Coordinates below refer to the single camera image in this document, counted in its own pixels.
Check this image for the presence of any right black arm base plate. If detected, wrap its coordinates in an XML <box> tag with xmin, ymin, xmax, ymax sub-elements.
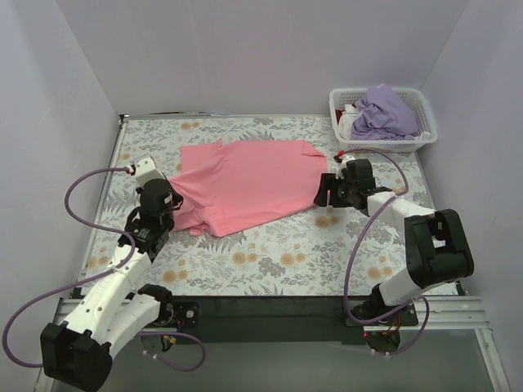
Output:
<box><xmin>333</xmin><ymin>302</ymin><xmax>419</xmax><ymax>327</ymax></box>

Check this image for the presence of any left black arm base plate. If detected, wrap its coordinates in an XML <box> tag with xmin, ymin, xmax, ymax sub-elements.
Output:
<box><xmin>152</xmin><ymin>301</ymin><xmax>200</xmax><ymax>328</ymax></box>

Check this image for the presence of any pink t shirt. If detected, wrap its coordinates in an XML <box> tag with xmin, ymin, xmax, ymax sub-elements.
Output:
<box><xmin>170</xmin><ymin>140</ymin><xmax>328</xmax><ymax>237</ymax></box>

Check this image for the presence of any purple t shirt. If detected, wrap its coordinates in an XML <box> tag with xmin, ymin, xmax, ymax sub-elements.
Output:
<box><xmin>351</xmin><ymin>84</ymin><xmax>419</xmax><ymax>141</ymax></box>

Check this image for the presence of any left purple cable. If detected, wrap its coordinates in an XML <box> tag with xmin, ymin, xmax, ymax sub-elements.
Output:
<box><xmin>2</xmin><ymin>165</ymin><xmax>208</xmax><ymax>372</ymax></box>

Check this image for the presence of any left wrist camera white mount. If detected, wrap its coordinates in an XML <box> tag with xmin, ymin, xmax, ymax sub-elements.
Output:
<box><xmin>125</xmin><ymin>154</ymin><xmax>167</xmax><ymax>187</ymax></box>

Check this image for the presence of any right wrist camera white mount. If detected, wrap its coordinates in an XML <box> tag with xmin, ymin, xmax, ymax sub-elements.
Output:
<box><xmin>334</xmin><ymin>150</ymin><xmax>355</xmax><ymax>180</ymax></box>

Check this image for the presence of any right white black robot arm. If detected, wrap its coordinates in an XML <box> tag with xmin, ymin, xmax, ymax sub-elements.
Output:
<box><xmin>314</xmin><ymin>152</ymin><xmax>475</xmax><ymax>325</ymax></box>

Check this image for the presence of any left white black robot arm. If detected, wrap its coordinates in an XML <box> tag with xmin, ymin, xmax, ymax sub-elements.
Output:
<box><xmin>40</xmin><ymin>178</ymin><xmax>183</xmax><ymax>391</ymax></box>

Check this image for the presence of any white garment in basket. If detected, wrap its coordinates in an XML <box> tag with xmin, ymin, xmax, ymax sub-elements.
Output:
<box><xmin>337</xmin><ymin>103</ymin><xmax>360</xmax><ymax>140</ymax></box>

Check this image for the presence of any dark red garment in basket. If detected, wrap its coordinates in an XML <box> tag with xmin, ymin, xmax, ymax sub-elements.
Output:
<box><xmin>335</xmin><ymin>109</ymin><xmax>344</xmax><ymax>123</ymax></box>

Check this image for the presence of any floral table mat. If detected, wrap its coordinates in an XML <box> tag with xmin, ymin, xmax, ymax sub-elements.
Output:
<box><xmin>79</xmin><ymin>116</ymin><xmax>463</xmax><ymax>297</ymax></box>

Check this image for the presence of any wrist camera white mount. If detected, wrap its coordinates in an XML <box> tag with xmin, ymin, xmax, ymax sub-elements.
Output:
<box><xmin>334</xmin><ymin>150</ymin><xmax>355</xmax><ymax>180</ymax></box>
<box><xmin>125</xmin><ymin>154</ymin><xmax>167</xmax><ymax>187</ymax></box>

